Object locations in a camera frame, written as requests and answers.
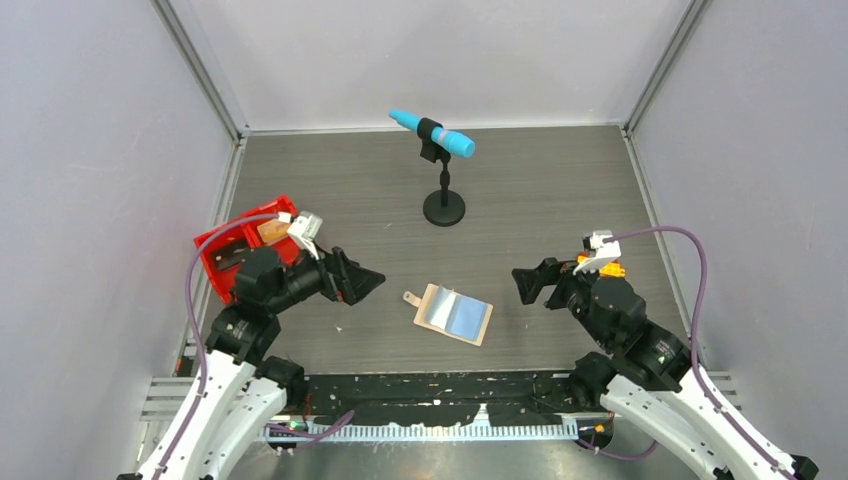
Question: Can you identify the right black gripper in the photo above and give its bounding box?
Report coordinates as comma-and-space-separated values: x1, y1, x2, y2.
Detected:
509, 254, 613, 349

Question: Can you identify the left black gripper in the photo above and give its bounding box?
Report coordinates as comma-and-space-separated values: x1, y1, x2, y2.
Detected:
268, 236, 384, 314

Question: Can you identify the ribbed metal front rail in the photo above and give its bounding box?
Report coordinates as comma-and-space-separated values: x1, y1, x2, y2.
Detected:
264, 421, 584, 444

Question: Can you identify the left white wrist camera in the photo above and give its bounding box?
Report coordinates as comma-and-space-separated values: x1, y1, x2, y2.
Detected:
277, 211, 323, 260

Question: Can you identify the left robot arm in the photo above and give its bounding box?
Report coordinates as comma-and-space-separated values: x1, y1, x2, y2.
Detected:
126, 247, 386, 479

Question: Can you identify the blue toy microphone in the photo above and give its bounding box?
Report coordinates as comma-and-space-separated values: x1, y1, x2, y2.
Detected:
388, 109, 476, 163

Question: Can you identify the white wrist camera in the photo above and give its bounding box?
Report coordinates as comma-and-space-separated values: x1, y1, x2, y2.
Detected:
277, 211, 323, 260
573, 230, 621, 275

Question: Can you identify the black card case in bin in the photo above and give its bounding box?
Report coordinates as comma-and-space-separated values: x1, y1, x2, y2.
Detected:
212, 244, 252, 272

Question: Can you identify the yellow toy brick car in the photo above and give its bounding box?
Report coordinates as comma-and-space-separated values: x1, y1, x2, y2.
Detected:
574, 254, 626, 278

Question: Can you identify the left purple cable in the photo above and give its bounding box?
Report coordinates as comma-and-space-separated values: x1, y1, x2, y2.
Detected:
150, 212, 293, 480

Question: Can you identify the tan card case in bin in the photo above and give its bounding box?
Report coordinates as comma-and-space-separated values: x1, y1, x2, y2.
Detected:
256, 218, 290, 245

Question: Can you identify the beige card holder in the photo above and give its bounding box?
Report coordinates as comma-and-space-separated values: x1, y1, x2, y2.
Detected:
402, 284, 493, 347

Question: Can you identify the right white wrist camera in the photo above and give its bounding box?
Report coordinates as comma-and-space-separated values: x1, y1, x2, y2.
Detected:
573, 230, 621, 275

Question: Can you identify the black microphone stand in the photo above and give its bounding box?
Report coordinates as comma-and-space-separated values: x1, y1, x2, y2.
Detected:
422, 155, 466, 227

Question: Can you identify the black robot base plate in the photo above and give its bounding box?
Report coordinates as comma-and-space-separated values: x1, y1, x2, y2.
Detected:
282, 370, 607, 427

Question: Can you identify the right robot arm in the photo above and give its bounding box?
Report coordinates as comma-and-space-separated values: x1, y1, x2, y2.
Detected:
511, 258, 820, 479

